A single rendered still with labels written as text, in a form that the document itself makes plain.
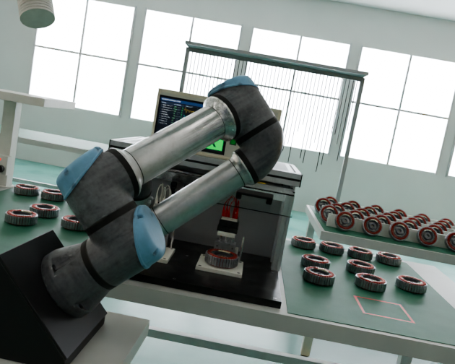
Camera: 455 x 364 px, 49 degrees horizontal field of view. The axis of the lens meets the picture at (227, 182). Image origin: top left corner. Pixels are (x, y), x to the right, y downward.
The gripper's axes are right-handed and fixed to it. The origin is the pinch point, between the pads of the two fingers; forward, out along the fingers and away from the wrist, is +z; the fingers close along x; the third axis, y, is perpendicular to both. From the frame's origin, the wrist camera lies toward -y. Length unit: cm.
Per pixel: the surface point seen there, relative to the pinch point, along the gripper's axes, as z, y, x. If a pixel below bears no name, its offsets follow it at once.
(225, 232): 8.6, -22.8, 23.9
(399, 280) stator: 27, -33, 91
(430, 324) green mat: 11, -3, 91
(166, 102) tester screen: -20, -51, -5
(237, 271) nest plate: 12.2, -9.9, 30.0
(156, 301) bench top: 6.8, 11.8, 8.8
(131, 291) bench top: 5.6, 11.0, 1.1
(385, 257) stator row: 45, -63, 94
